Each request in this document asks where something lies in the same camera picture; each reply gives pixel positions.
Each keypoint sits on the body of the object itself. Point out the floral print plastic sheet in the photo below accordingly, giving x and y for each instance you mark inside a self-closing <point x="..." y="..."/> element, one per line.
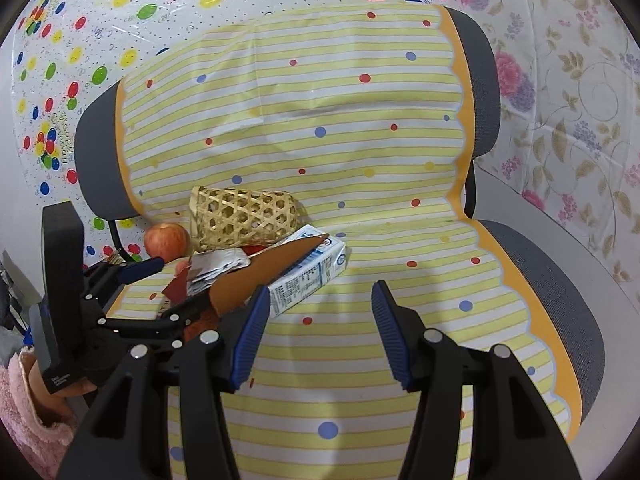
<point x="575" y="85"/>

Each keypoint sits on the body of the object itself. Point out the white milk carton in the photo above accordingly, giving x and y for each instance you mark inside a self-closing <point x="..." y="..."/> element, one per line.
<point x="310" y="275"/>

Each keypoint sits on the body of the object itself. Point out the red apple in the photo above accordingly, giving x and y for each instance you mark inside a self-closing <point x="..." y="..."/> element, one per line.
<point x="165" y="242"/>

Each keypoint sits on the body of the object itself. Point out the person's left hand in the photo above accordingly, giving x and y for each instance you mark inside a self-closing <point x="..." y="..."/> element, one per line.
<point x="37" y="377"/>

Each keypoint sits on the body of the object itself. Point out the yellow striped paper mat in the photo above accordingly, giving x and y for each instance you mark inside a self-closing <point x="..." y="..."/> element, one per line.
<point x="350" y="160"/>

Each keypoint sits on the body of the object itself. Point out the grey office chair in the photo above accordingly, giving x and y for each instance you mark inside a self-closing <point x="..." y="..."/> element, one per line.
<point x="550" y="270"/>

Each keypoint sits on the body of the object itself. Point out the balloon print plastic sheet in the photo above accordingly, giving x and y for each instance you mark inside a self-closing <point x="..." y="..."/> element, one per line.
<point x="150" y="35"/>

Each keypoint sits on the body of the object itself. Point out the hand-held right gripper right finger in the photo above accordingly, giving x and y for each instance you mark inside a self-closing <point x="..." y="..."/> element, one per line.
<point x="392" y="340"/>

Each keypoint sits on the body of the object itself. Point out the person's left forearm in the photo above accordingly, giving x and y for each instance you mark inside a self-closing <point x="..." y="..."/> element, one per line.
<point x="25" y="425"/>

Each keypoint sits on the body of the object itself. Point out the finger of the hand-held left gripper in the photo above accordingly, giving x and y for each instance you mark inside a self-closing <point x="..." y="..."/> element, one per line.
<point x="150" y="327"/>
<point x="145" y="267"/>

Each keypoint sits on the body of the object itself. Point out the crumpled silver wrapper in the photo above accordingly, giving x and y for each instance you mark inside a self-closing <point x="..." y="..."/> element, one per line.
<point x="220" y="262"/>

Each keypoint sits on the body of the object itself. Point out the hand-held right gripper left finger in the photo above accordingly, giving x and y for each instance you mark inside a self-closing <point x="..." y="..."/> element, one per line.
<point x="250" y="340"/>

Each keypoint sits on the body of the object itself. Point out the woven bamboo basket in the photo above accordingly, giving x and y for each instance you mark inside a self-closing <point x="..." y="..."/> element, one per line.
<point x="240" y="217"/>

